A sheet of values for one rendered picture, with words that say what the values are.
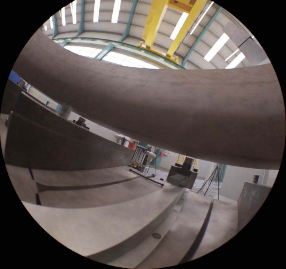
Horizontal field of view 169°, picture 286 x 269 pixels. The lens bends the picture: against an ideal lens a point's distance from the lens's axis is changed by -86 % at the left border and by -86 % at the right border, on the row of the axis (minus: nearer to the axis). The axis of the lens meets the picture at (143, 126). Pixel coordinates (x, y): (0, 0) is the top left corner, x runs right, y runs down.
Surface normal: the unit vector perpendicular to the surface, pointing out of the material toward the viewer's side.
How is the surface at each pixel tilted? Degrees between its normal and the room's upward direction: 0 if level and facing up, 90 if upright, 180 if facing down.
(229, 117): 90
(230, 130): 90
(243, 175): 90
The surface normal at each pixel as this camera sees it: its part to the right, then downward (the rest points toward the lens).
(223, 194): -0.91, -0.40
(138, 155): -0.25, -0.35
